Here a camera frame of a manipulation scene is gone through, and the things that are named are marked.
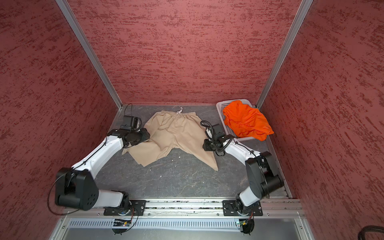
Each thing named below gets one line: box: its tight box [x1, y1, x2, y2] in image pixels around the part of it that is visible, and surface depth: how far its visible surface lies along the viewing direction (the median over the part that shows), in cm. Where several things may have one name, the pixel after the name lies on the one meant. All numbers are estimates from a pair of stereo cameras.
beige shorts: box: [122, 110, 219, 171], surface depth 100 cm
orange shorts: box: [223, 100, 274, 142], surface depth 106 cm
